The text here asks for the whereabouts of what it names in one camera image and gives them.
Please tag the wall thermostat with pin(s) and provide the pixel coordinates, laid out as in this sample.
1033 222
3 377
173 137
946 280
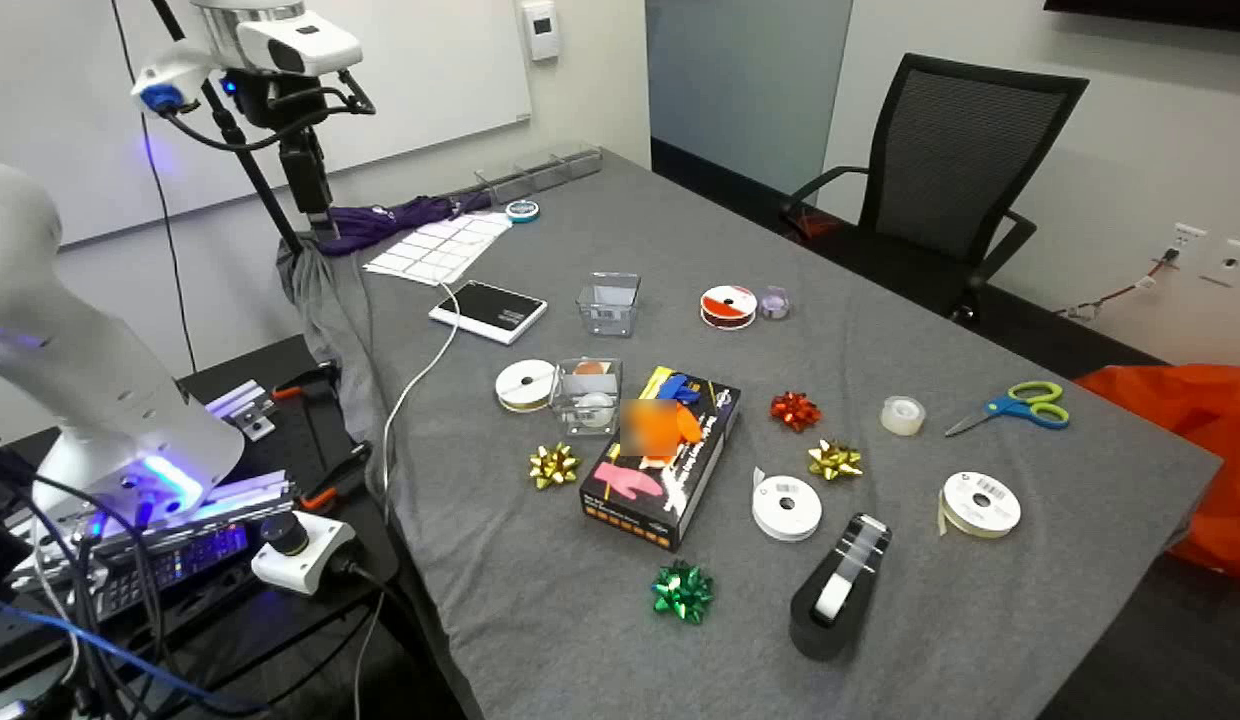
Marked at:
543 30

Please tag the green gift bow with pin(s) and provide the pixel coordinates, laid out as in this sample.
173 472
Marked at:
680 593

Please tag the blue tape roll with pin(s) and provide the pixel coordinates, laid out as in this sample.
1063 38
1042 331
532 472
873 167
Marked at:
521 209

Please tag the white ribbon spool left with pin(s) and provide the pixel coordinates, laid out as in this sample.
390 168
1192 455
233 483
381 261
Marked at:
525 384

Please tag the clear plastic box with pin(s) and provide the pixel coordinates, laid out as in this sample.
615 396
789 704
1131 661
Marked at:
609 300

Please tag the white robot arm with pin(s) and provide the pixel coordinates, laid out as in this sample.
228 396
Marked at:
126 428

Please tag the gold gift bow right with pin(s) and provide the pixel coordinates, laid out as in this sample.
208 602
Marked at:
834 460

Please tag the clear tape roll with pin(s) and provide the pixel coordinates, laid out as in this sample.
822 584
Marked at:
900 419

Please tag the grey table cloth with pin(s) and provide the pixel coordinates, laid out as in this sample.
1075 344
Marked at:
550 612

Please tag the white ribbon spool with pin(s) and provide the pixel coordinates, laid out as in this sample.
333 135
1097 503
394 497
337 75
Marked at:
785 505
525 384
978 505

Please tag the red orange ribbon spool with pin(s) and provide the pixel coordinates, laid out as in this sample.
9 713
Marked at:
729 306

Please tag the wall television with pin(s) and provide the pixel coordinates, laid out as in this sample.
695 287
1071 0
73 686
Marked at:
1189 15

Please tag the white label sheet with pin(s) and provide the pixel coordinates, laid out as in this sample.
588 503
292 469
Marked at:
443 252

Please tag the black box of bows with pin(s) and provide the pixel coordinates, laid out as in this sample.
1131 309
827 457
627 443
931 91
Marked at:
660 457

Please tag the gold gift bow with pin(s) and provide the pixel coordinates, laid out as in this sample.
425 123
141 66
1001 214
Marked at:
834 460
555 466

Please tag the white ribbon spool centre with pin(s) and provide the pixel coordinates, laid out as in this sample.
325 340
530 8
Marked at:
785 505

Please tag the red gift bow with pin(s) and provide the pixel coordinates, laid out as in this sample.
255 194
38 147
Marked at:
792 411

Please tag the camera on tripod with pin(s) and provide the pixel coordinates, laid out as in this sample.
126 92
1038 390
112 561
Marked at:
259 79

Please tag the blue green scissors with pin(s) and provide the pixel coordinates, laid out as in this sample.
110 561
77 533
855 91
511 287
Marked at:
1038 400

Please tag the white ribbon spool right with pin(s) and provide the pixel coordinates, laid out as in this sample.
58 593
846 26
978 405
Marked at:
978 505

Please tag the gold gift bow left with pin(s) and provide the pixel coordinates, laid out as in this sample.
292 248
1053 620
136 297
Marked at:
555 466

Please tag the white power strip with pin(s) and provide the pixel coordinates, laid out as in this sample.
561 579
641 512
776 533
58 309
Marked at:
297 549

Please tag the black mesh office chair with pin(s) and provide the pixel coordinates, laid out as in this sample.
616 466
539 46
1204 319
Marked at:
949 154

